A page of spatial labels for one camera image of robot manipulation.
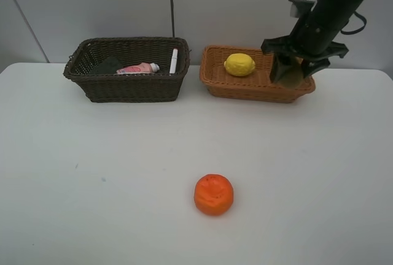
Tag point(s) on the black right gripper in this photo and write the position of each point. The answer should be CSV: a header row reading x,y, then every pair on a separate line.
x,y
315,50

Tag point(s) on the brown kiwi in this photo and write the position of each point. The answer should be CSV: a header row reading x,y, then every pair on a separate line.
x,y
293,76

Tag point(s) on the yellow lemon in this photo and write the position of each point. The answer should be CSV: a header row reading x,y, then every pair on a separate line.
x,y
239,65

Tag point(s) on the white marker pink cap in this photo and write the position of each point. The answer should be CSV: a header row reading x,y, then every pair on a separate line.
x,y
173,63

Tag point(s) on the pink bottle white cap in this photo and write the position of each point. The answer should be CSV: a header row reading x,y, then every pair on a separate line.
x,y
143,68

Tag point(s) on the orange tangerine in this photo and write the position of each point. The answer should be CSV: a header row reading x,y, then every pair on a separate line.
x,y
213,194

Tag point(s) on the black whiteboard eraser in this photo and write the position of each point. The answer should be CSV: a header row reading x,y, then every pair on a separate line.
x,y
109,66

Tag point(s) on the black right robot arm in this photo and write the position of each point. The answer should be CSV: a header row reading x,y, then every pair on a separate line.
x,y
328,17

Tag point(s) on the light orange wicker basket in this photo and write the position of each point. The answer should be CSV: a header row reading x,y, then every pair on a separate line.
x,y
256,87

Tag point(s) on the dark brown wicker basket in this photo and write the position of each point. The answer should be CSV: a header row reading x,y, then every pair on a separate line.
x,y
158,87

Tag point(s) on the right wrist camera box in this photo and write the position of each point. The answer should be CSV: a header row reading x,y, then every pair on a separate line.
x,y
300,7

